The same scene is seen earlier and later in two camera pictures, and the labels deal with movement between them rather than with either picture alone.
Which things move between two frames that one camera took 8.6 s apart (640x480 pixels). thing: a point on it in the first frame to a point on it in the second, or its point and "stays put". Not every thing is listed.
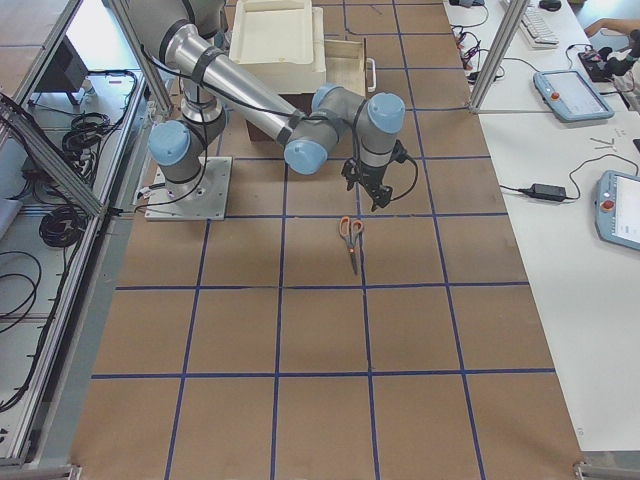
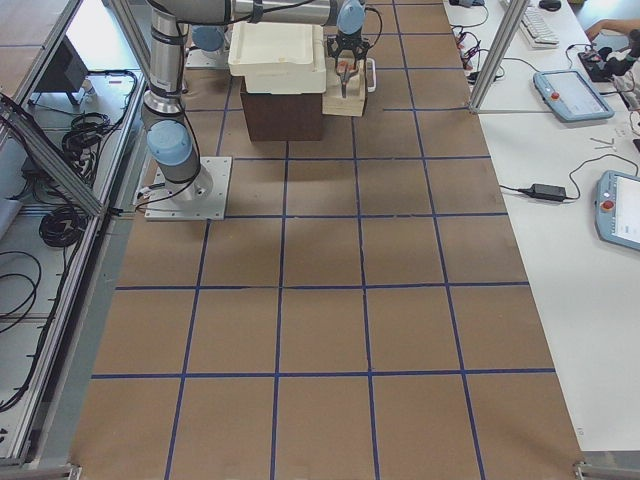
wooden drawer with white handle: (347, 65) stays put
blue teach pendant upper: (566, 93) stays put
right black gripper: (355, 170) to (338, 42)
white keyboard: (536, 31) stays put
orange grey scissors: (350, 230) to (345, 69)
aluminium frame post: (496, 53) stays put
